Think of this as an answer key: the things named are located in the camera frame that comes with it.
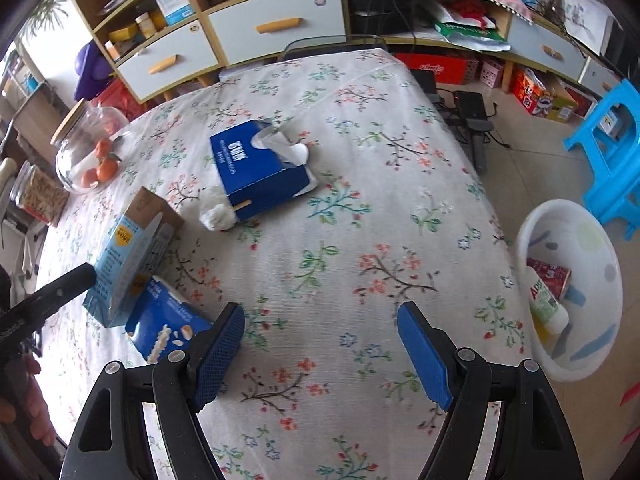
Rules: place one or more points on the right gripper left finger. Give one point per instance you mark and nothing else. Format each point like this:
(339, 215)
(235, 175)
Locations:
(110, 440)

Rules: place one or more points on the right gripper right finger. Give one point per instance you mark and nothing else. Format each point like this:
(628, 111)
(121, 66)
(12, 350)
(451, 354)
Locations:
(533, 439)

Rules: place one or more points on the dark blue snack box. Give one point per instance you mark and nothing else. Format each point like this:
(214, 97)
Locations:
(162, 321)

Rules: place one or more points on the light blue milk carton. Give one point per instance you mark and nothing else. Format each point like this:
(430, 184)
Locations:
(138, 242)

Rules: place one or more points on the red cartoon drink can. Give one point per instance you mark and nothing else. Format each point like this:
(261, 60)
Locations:
(550, 274)

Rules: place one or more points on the white tissue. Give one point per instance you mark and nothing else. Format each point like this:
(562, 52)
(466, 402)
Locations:
(216, 212)

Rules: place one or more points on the white AD drink bottle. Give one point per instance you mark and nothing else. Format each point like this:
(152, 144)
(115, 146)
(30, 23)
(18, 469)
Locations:
(545, 308)

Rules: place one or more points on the white plastic trash basin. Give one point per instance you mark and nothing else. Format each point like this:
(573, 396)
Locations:
(576, 250)

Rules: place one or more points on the person's left hand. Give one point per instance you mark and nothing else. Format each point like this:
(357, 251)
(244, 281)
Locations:
(33, 403)

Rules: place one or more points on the plastic jar of snacks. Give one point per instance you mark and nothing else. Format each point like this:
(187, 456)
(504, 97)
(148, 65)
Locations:
(39, 195)

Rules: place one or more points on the glass jar with oranges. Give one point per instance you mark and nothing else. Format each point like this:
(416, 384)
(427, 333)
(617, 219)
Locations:
(93, 145)

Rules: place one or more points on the red bucket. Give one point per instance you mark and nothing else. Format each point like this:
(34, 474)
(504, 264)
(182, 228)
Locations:
(117, 95)

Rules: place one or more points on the purple hat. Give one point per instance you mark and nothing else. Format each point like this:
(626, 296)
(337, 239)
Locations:
(93, 71)

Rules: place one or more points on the open blue biscuit box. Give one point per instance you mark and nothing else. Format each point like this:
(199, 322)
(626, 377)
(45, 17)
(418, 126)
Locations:
(260, 168)

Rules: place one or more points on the blue plastic stool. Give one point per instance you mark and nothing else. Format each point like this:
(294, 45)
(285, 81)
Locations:
(609, 138)

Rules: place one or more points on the wooden shelf cabinet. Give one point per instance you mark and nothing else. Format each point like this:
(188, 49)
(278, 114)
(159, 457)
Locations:
(153, 46)

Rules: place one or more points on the black device on floor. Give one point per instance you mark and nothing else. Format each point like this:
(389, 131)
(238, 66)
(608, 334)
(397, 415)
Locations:
(464, 113)

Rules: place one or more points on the red snack carton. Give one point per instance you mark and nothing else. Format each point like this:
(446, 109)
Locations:
(542, 94)

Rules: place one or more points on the red storage box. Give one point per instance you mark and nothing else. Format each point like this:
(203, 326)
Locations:
(446, 69)

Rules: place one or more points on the low wooden tv cabinet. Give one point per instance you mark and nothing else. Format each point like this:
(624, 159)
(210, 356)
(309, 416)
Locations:
(532, 42)

